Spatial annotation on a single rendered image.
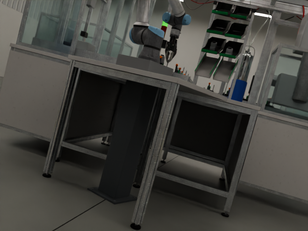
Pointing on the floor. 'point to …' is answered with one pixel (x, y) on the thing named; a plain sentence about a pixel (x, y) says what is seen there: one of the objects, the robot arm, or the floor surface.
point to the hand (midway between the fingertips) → (167, 61)
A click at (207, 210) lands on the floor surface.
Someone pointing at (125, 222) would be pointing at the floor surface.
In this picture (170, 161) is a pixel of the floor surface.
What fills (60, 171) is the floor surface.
